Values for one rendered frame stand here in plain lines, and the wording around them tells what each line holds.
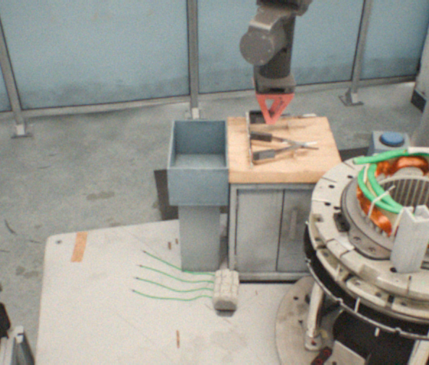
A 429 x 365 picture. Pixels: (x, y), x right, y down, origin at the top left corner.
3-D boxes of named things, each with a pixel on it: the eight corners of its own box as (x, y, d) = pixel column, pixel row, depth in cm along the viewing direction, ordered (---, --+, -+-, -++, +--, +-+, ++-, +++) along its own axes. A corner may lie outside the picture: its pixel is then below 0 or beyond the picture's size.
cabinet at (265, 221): (228, 284, 109) (230, 182, 93) (226, 224, 124) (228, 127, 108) (323, 284, 109) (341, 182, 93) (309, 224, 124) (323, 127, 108)
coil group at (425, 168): (391, 182, 83) (396, 160, 81) (386, 175, 84) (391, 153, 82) (427, 179, 84) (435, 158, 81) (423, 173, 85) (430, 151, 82)
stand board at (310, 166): (228, 182, 93) (228, 171, 92) (226, 127, 108) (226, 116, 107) (343, 183, 93) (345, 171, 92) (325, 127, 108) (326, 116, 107)
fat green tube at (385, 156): (352, 171, 79) (354, 161, 77) (345, 156, 82) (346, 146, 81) (448, 166, 80) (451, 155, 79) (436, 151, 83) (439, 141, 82)
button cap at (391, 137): (403, 145, 104) (404, 141, 103) (382, 144, 104) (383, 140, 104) (401, 135, 107) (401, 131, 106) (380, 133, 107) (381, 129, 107)
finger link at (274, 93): (253, 130, 98) (257, 84, 92) (249, 111, 104) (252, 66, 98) (290, 130, 98) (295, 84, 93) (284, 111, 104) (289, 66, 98)
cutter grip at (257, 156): (253, 161, 92) (253, 153, 91) (252, 158, 92) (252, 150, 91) (275, 158, 93) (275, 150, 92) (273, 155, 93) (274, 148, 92)
